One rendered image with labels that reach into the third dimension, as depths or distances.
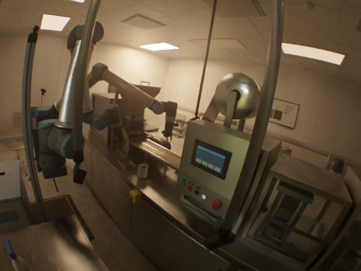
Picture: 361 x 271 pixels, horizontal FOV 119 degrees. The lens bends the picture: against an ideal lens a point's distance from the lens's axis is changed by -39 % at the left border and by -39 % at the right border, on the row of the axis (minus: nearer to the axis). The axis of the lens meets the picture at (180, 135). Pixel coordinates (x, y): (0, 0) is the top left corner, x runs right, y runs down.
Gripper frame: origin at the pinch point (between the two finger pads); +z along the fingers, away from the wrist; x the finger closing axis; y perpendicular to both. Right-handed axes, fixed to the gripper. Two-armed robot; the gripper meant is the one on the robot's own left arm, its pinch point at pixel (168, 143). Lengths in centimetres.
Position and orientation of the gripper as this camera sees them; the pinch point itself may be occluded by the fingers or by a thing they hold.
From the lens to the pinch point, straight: 153.0
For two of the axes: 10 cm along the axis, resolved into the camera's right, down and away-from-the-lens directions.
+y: -7.3, -3.0, 6.2
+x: -6.7, 0.9, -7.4
